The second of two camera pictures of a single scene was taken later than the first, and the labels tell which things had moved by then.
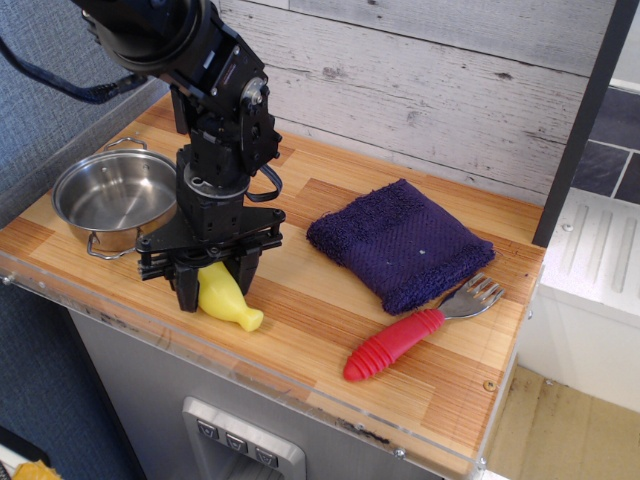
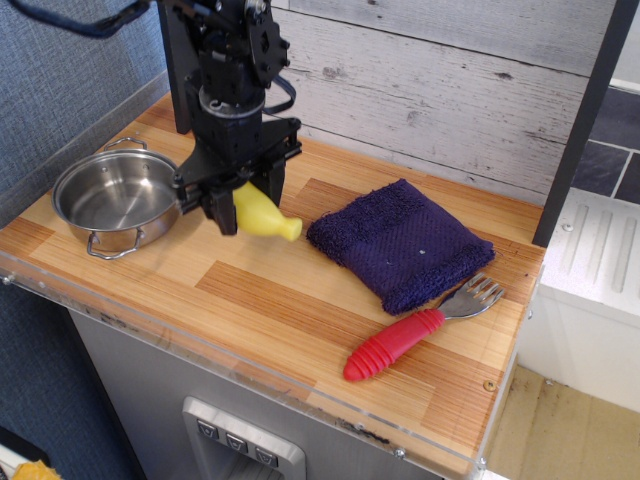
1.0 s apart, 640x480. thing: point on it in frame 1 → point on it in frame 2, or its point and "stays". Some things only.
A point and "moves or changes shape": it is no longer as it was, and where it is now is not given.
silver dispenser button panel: (229, 445) stays
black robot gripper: (212, 225) → (232, 145)
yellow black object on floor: (39, 469) stays
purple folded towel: (406, 247) stays
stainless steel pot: (116, 194) stays
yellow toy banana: (219, 294) moves or changes shape
